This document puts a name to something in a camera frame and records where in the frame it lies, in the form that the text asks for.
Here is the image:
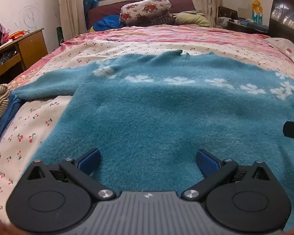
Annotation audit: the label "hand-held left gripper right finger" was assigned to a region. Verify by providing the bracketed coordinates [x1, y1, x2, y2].
[181, 149, 273, 201]

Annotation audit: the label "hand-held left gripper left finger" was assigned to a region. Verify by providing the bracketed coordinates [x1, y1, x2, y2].
[26, 148, 117, 201]

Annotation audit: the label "blue fuzzy sweater white flowers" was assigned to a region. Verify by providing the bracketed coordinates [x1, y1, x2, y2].
[13, 50, 294, 226]

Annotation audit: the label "cherry print pink bedsheet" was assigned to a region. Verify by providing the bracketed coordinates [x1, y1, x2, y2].
[0, 24, 294, 226]

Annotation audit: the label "pink dotted pillow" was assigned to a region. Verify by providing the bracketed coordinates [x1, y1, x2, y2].
[263, 37, 294, 71]

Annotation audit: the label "blue knit cloth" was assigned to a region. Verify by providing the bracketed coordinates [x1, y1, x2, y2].
[0, 90, 22, 157]

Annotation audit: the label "dark wooden nightstand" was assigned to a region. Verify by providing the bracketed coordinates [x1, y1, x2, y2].
[227, 18, 270, 35]

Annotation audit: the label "dark glossy wooden board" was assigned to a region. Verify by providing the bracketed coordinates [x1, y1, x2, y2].
[268, 0, 294, 46]

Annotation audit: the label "yellow and blue bag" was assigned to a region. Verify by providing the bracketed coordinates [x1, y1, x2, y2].
[252, 0, 263, 24]

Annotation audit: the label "wooden desk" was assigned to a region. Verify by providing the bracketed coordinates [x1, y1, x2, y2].
[0, 28, 48, 85]

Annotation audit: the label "brown patterned bag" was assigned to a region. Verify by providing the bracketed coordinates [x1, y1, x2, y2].
[218, 5, 238, 20]

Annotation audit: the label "blue and yellow cloth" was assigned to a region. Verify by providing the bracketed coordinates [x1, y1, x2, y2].
[89, 15, 124, 33]

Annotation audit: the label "olive green pillow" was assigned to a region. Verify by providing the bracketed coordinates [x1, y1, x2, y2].
[173, 13, 211, 27]

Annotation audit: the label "orange plastic item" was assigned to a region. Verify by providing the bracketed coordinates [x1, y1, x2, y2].
[7, 30, 25, 40]

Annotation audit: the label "pink plastic bag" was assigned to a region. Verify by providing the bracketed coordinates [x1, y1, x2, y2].
[0, 24, 12, 46]

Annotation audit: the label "maroon padded bed headboard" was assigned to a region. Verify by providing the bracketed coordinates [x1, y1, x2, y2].
[88, 0, 196, 30]

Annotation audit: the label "blue plastic bag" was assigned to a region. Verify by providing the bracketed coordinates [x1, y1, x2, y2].
[83, 0, 99, 12]

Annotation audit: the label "red floral pillow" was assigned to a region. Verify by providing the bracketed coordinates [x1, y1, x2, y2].
[120, 0, 174, 26]

